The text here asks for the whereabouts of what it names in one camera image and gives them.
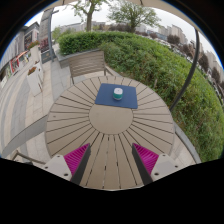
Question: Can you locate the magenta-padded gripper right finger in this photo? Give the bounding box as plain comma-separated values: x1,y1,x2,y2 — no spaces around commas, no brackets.
131,143,184,186

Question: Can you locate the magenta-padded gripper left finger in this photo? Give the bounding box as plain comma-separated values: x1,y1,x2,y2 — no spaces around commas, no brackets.
41,143,92,186

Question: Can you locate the white and teal computer mouse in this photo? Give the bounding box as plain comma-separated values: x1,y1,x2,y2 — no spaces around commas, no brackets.
112,87,124,101

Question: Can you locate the blue rectangular mouse pad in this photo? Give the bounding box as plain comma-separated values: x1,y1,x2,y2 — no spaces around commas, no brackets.
94,83,139,110

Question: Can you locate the white planter box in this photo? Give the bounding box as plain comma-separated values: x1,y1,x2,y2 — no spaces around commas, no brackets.
26,64,44,98

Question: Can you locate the dark curved umbrella pole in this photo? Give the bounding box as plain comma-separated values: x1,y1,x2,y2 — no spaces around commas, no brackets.
169,28,201,113

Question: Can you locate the grey slatted outdoor chair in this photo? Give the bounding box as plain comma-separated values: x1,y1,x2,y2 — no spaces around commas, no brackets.
67,49,114,85

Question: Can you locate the group of tall buildings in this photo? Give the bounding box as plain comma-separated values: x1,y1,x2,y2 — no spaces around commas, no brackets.
158,23,224,84

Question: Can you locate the dark tall sign pillar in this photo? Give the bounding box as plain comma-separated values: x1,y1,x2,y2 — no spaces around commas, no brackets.
38,8,59,64

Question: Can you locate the bare-trunked sparse tree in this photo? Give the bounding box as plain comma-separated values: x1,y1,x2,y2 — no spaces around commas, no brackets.
71,0,109,33

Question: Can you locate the round leafy green tree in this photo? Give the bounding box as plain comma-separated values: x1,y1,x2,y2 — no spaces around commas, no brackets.
107,0,161,33

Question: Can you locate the beige umbrella canopy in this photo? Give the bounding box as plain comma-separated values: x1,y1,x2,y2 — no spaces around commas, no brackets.
49,0,201,31

